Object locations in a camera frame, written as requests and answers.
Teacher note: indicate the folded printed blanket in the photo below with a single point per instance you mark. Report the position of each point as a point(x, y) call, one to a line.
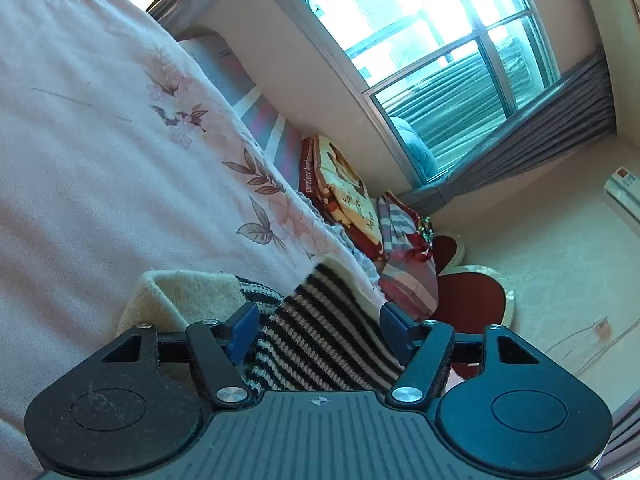
point(345, 195)

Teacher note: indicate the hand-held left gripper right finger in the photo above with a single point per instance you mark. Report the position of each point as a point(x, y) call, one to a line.
point(397, 332)

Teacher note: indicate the red patterned cloth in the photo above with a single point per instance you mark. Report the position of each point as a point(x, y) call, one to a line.
point(422, 240)

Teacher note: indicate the striped pillow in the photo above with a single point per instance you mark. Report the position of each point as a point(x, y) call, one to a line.
point(407, 280)

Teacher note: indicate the blue quilt outside window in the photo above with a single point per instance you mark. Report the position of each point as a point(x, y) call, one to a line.
point(417, 155)

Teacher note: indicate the grey curtain beside headboard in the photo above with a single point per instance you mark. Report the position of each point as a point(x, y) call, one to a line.
point(525, 135)

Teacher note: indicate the pink floral bed sheet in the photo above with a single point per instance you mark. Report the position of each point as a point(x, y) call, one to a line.
point(75, 160)

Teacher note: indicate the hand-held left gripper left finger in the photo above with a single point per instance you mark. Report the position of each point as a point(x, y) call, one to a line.
point(242, 332)

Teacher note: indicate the white air conditioner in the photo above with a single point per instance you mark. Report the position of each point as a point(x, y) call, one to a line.
point(622, 200)

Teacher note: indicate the red scalloped headboard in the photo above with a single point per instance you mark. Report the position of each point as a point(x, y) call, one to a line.
point(475, 305)

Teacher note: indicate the striped mattress sheet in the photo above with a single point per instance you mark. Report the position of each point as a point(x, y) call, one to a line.
point(250, 105)

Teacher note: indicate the wall socket with plug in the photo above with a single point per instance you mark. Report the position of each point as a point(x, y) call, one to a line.
point(600, 325)

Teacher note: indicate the cream knit sweater striped trim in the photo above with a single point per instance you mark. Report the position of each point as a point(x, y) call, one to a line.
point(320, 330)

